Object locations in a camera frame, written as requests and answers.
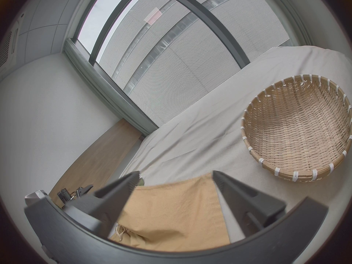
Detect window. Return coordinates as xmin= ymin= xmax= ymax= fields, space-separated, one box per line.
xmin=74 ymin=0 xmax=300 ymax=129

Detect bed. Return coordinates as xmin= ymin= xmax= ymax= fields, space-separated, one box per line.
xmin=48 ymin=45 xmax=352 ymax=244

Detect white ceiling air vent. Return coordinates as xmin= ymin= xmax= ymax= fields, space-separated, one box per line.
xmin=0 ymin=13 xmax=25 ymax=76

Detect tan shorts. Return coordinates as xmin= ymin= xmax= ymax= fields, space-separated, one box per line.
xmin=109 ymin=178 xmax=230 ymax=253

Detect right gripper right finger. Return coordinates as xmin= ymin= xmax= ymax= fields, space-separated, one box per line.
xmin=212 ymin=170 xmax=287 ymax=239

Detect round woven basket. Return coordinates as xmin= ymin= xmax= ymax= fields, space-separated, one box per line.
xmin=241 ymin=74 xmax=352 ymax=182

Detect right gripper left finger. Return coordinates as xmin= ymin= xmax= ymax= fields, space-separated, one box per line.
xmin=65 ymin=171 xmax=140 ymax=239

